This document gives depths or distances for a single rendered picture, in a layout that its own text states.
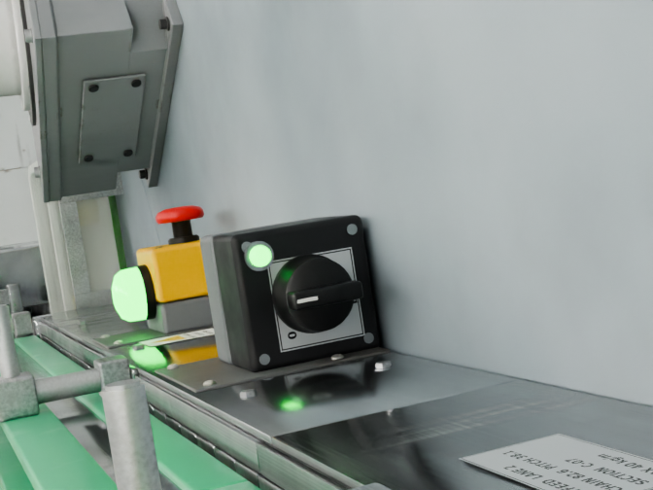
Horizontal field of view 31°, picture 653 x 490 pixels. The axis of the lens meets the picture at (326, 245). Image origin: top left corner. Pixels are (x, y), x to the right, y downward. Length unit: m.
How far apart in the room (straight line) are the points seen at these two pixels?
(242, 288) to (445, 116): 0.16
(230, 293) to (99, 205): 0.77
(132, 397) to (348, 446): 0.15
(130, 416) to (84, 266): 1.11
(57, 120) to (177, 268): 0.23
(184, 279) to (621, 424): 0.56
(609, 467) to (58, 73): 0.77
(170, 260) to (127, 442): 0.62
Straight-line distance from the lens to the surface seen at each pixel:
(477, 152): 0.55
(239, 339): 0.68
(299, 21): 0.75
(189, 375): 0.70
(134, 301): 0.95
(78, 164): 1.18
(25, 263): 2.23
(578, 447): 0.41
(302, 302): 0.63
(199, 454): 0.57
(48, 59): 1.04
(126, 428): 0.33
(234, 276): 0.66
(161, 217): 0.96
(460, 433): 0.45
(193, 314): 0.94
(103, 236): 1.43
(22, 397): 0.78
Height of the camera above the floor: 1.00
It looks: 19 degrees down
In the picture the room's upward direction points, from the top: 100 degrees counter-clockwise
